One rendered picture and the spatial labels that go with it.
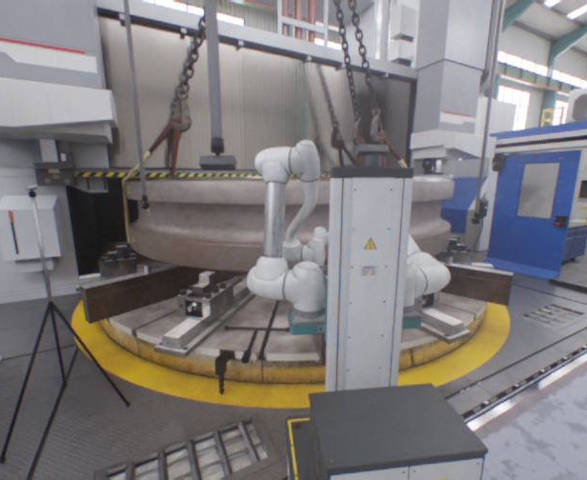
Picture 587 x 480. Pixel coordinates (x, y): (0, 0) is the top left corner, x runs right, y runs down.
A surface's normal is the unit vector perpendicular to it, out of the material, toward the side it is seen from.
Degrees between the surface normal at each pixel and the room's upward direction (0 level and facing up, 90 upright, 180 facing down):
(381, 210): 90
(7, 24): 90
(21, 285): 90
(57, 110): 90
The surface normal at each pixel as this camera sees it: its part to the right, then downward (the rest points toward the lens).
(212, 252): -0.29, 0.18
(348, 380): 0.11, 0.19
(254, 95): 0.47, 0.17
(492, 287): -0.63, 0.15
